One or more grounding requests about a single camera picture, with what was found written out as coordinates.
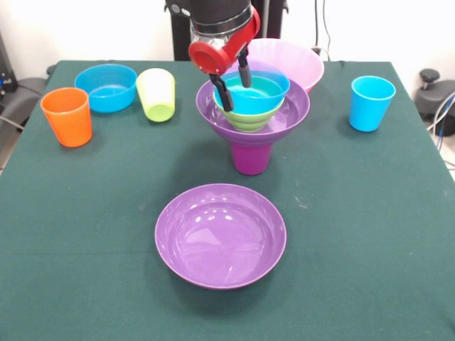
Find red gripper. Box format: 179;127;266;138
188;7;261;111

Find blue bowl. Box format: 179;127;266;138
73;63;138;114
213;70;291;115

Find green ribbed bowl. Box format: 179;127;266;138
215;97;285;133

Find purple bowl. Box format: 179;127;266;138
196;59;311;146
154;183;288;291

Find purple cup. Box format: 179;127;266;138
231;141;274;176

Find lime green cup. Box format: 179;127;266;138
136;67;176;123

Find large pink bowl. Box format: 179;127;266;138
247;38;325;94

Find blue cup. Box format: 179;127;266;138
348;75;397;133

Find orange cup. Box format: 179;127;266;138
39;87;93;148

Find black knob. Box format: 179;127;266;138
418;68;442;94

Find dark grey base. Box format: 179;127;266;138
414;80;455;124

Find grey chair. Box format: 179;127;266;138
0;76;48;129

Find dark green tablecloth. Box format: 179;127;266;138
0;59;455;341

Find black equipment box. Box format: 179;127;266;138
0;31;18;107

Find black wall cable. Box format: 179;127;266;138
311;0;333;61

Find blue and grey cables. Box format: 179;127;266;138
426;90;455;168

